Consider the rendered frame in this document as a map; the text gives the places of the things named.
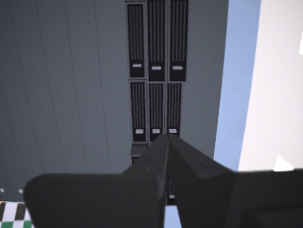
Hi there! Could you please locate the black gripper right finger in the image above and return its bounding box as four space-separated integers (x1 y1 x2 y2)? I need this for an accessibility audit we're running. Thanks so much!
167 134 303 228

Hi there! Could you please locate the black server rack frame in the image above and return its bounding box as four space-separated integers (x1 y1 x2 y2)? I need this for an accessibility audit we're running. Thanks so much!
0 0 229 202

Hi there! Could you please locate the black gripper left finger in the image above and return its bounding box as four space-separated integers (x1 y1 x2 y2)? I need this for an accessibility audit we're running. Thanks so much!
23 134 169 228

